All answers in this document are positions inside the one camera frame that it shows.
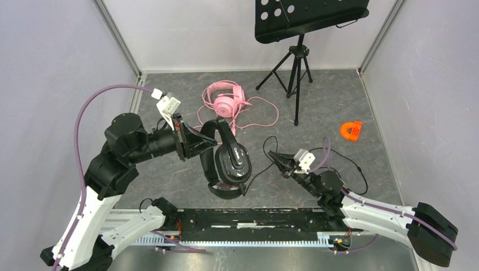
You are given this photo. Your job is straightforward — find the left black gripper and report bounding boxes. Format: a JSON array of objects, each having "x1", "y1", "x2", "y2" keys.
[{"x1": 129, "y1": 112, "x2": 219, "y2": 163}]

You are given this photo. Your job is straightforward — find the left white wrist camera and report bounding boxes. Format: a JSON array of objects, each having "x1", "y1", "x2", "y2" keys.
[{"x1": 151, "y1": 89, "x2": 181, "y2": 129}]

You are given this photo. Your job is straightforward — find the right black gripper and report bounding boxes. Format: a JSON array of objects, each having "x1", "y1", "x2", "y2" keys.
[{"x1": 268, "y1": 150, "x2": 321, "y2": 198}]

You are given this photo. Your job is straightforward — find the pink headphones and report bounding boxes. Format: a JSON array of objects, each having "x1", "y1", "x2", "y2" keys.
[{"x1": 203, "y1": 80, "x2": 246, "y2": 118}]

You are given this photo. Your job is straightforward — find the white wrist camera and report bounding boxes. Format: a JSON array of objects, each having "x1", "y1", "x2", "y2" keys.
[
  {"x1": 293, "y1": 149, "x2": 315, "y2": 174},
  {"x1": 151, "y1": 89, "x2": 181, "y2": 129}
]

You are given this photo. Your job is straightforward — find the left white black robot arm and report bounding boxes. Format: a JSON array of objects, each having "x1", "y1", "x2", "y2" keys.
[{"x1": 40, "y1": 113, "x2": 219, "y2": 270}]

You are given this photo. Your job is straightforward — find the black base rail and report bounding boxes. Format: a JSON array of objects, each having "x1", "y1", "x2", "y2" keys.
[{"x1": 159, "y1": 208, "x2": 349, "y2": 242}]

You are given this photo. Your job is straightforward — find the black headphone cable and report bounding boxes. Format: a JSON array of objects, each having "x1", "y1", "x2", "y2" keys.
[{"x1": 243, "y1": 135, "x2": 369, "y2": 196}]

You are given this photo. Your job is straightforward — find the orange plastic block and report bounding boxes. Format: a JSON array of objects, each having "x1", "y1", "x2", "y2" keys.
[{"x1": 339, "y1": 121, "x2": 362, "y2": 143}]

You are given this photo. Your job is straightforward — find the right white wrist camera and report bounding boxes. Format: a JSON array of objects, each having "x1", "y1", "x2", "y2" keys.
[{"x1": 293, "y1": 149, "x2": 315, "y2": 174}]

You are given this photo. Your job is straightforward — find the black headphones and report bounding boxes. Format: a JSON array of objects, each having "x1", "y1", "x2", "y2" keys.
[{"x1": 200, "y1": 117, "x2": 252, "y2": 200}]

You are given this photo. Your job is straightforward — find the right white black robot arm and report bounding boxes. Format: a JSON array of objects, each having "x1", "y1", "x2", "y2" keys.
[{"x1": 268, "y1": 149, "x2": 459, "y2": 268}]

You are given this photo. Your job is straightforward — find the black music stand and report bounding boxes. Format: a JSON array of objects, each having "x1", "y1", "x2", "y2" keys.
[{"x1": 254, "y1": 0, "x2": 369, "y2": 125}]

